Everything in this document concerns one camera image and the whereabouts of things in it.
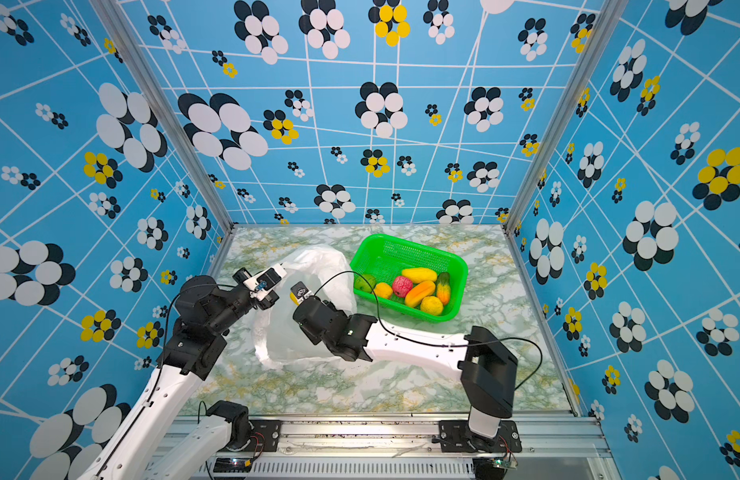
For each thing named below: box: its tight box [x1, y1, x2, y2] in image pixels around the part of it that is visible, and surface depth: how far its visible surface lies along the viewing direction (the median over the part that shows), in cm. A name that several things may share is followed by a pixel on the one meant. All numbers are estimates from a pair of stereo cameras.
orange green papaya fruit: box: [436, 272, 451, 306], surface depth 98 cm
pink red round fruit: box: [392, 276, 413, 298], surface depth 98 cm
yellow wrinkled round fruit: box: [420, 296, 443, 316], surface depth 93 cm
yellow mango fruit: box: [402, 267, 438, 284], surface depth 103 cm
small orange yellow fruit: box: [373, 282, 393, 299], surface depth 96 cm
